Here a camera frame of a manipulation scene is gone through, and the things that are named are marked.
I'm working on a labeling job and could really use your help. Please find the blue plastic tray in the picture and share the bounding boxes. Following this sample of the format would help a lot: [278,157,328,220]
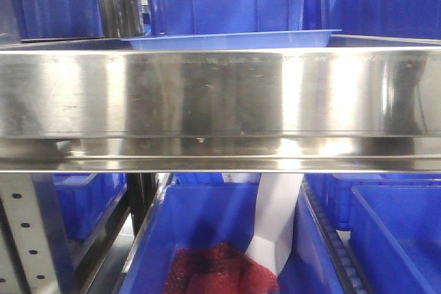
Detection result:
[126,30,335,50]

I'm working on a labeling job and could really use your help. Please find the blue bin upper left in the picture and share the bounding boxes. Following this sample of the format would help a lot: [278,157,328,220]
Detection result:
[12,0,103,39]

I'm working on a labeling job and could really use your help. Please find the blue bin lower left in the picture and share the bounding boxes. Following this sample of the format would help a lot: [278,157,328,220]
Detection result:
[52,173,126,240]

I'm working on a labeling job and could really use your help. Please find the perforated grey shelf upright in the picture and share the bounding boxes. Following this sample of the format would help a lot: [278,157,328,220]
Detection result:
[1,173,78,293]

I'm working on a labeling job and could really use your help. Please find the stainless steel shelf edge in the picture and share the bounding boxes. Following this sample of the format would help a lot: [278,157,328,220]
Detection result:
[1,47,440,172]

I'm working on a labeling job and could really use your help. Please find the white plastic piece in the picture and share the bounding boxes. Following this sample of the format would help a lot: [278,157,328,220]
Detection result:
[246,173,303,275]

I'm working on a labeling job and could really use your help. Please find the blue bin upper right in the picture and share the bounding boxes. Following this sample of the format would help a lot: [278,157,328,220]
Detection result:
[303,0,440,39]

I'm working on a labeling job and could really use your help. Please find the blue bin lower centre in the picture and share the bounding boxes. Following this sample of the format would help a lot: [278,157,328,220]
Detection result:
[121,177,342,293]

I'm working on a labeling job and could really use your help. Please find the black roller rail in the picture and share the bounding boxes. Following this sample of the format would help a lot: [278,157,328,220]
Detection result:
[302,176,370,293]

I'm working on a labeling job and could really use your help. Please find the blue bin lower right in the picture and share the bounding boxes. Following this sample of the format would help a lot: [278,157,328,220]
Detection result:
[349,185,440,293]

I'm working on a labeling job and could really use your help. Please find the red mesh cloth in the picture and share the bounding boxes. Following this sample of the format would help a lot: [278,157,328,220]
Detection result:
[163,242,280,293]

